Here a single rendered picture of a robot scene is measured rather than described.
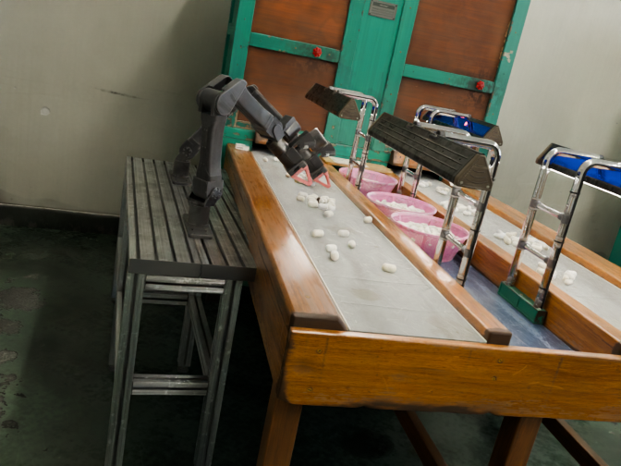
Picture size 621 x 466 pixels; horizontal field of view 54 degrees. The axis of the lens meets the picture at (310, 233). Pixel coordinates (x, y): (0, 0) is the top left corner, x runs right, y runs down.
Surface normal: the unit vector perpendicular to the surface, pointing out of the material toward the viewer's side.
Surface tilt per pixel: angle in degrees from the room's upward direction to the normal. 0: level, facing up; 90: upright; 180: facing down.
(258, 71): 90
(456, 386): 90
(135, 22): 90
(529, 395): 90
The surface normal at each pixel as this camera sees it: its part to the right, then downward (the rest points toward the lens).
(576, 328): -0.96, -0.12
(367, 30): 0.19, 0.32
